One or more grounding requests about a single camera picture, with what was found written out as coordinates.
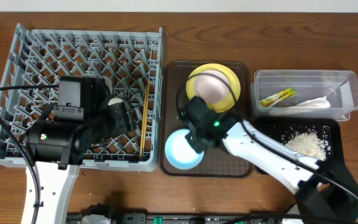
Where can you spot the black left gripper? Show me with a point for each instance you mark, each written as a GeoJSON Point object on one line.
{"type": "Point", "coordinates": [128, 113]}

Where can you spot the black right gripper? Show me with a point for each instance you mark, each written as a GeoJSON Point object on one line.
{"type": "Point", "coordinates": [191, 138]}

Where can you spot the wooden chopstick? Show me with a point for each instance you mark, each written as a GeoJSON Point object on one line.
{"type": "Point", "coordinates": [143, 124]}
{"type": "Point", "coordinates": [145, 118]}

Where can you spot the light blue bowl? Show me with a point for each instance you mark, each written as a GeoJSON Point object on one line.
{"type": "Point", "coordinates": [179, 153]}

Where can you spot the pink bowl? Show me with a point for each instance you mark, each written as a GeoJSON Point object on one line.
{"type": "Point", "coordinates": [211, 86]}

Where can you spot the green snack wrapper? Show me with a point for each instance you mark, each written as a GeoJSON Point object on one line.
{"type": "Point", "coordinates": [277, 97]}

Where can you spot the white napkin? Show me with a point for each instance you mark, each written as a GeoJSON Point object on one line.
{"type": "Point", "coordinates": [315, 103]}

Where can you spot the cream cup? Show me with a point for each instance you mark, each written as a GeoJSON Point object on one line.
{"type": "Point", "coordinates": [114, 101]}

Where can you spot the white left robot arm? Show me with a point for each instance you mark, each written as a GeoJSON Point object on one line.
{"type": "Point", "coordinates": [58, 147]}

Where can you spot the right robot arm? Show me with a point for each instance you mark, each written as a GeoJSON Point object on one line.
{"type": "Point", "coordinates": [325, 191]}

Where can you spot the grey dishwasher rack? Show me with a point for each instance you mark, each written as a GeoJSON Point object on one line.
{"type": "Point", "coordinates": [38, 59]}

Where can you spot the brown serving tray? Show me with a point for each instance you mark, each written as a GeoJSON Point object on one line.
{"type": "Point", "coordinates": [216, 162]}

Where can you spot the spilled rice pile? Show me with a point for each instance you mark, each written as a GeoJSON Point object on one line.
{"type": "Point", "coordinates": [308, 140]}

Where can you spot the black tray bin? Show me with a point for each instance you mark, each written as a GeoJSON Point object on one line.
{"type": "Point", "coordinates": [273, 127]}

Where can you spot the clear plastic bin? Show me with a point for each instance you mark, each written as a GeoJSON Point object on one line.
{"type": "Point", "coordinates": [340, 87]}

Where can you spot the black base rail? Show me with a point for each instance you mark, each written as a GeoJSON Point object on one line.
{"type": "Point", "coordinates": [143, 218]}

